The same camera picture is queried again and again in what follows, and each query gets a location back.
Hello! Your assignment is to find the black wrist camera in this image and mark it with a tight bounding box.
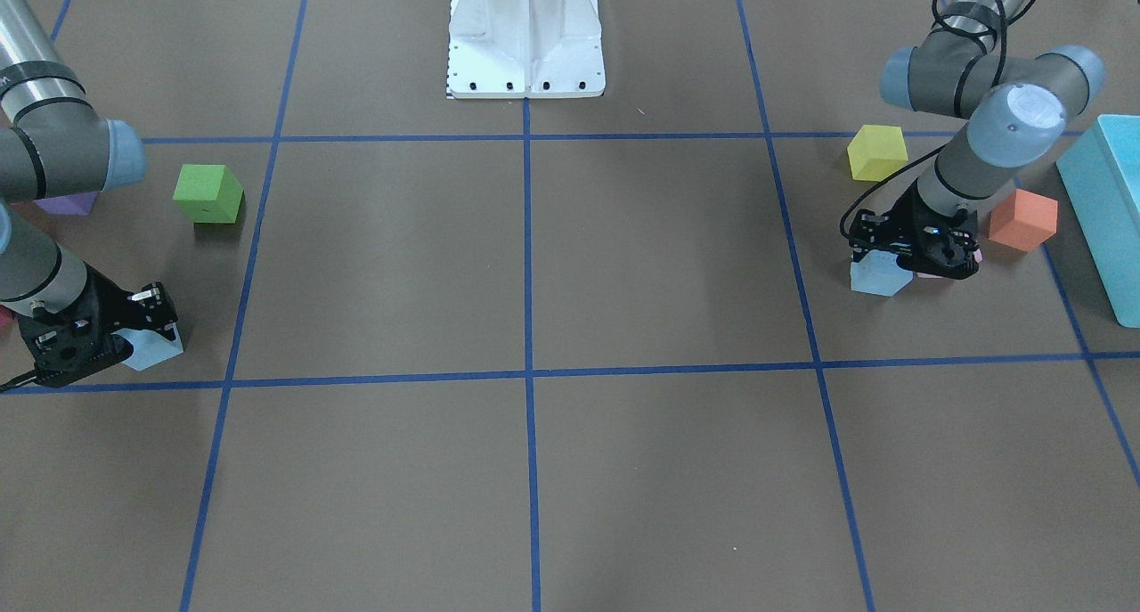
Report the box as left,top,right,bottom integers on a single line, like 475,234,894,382
848,209,907,263
119,281,179,341

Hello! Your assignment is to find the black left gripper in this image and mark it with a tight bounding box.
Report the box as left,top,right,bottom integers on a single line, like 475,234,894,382
895,183,980,281

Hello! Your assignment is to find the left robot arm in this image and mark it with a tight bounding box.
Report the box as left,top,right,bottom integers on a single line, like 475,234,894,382
850,0,1106,280

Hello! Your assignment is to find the green foam block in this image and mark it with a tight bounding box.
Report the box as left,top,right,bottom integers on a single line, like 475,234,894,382
172,164,245,225

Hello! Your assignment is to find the light blue block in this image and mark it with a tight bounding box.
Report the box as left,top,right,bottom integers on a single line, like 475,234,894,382
114,324,184,372
850,250,915,297

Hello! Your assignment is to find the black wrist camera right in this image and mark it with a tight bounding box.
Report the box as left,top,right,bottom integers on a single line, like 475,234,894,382
119,281,179,341

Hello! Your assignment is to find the light blue plastic bin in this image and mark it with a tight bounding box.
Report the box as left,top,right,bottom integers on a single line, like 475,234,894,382
1057,114,1139,328

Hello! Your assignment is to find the purple block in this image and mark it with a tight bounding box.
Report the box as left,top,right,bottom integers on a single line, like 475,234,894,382
34,191,99,217

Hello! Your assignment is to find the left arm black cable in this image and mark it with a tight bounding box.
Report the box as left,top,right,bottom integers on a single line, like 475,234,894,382
839,0,1009,240

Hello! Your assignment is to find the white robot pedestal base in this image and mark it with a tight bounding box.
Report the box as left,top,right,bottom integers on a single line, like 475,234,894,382
445,0,606,100

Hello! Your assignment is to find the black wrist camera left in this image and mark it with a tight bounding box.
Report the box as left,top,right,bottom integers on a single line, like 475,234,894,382
848,209,907,263

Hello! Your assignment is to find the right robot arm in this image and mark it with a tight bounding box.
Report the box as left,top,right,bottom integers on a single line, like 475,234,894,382
1,0,156,390

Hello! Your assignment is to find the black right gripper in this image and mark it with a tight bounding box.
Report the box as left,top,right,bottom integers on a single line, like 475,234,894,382
16,268,135,387

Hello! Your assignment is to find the yellow foam block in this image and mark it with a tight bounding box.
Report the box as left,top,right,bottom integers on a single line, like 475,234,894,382
846,124,909,183

